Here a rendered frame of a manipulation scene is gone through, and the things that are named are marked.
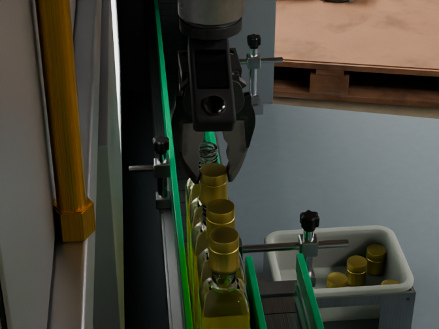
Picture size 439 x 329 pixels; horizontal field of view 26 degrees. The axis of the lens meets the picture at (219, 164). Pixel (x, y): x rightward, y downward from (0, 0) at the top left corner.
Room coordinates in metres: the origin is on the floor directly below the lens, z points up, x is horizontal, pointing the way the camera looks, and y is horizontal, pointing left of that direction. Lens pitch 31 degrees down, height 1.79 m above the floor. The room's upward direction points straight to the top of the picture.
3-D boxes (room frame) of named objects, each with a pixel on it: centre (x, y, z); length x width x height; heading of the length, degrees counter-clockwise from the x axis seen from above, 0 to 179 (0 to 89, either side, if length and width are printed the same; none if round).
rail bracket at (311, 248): (1.13, -0.11, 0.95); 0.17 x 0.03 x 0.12; 95
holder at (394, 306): (1.25, -0.17, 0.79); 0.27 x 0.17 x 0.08; 95
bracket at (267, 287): (1.13, -0.09, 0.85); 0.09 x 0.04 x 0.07; 95
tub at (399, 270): (1.26, -0.19, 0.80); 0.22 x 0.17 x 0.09; 95
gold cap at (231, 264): (0.87, -0.01, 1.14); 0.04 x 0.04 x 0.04
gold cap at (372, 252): (1.32, -0.27, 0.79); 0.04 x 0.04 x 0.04
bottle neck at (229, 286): (0.87, -0.01, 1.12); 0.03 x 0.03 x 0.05
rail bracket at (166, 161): (1.35, 0.12, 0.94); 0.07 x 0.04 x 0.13; 95
